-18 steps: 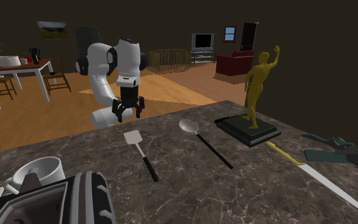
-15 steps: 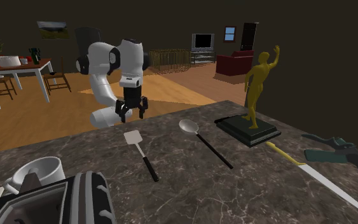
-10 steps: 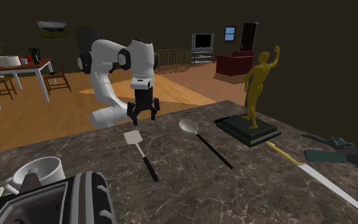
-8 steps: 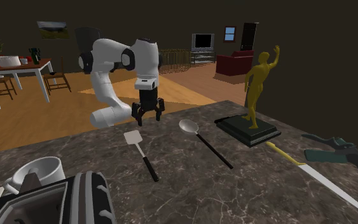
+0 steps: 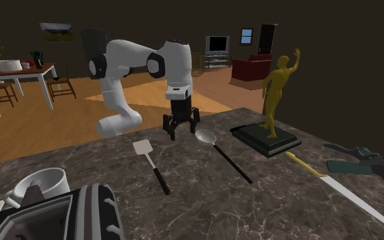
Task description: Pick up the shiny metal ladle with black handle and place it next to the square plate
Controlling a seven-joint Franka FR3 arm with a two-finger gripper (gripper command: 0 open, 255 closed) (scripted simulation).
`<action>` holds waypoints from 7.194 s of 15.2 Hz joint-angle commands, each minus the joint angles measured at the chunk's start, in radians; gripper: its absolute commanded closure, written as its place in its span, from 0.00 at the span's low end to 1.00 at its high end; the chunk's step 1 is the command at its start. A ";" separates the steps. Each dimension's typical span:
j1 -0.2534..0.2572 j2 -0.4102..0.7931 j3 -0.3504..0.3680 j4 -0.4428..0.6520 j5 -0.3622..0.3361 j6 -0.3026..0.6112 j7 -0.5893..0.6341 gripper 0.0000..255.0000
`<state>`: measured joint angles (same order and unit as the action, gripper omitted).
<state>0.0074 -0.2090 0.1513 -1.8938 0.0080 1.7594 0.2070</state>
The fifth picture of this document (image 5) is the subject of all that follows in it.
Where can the white mug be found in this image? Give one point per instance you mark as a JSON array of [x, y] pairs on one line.
[[54, 182]]

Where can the white table with red top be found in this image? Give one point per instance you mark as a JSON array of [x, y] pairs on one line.
[[28, 71]]

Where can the brown wicker basket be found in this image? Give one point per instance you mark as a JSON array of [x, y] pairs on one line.
[[198, 64]]

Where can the yellow figure on dark base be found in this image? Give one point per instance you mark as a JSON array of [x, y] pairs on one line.
[[267, 139]]

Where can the red armchair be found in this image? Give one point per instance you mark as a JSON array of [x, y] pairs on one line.
[[250, 68]]

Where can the black and grey appliance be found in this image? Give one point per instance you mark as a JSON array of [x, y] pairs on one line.
[[95, 212]]

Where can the landscape wall picture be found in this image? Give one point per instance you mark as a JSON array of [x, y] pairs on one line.
[[57, 32]]

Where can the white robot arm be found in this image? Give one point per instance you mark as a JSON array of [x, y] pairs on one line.
[[178, 66]]

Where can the dark door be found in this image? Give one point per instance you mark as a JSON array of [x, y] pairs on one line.
[[266, 39]]

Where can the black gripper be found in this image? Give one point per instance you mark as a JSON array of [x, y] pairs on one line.
[[181, 109]]

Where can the small window with red frame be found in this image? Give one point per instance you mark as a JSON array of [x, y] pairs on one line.
[[246, 36]]

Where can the television on grey stand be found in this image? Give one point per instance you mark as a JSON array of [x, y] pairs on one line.
[[217, 44]]

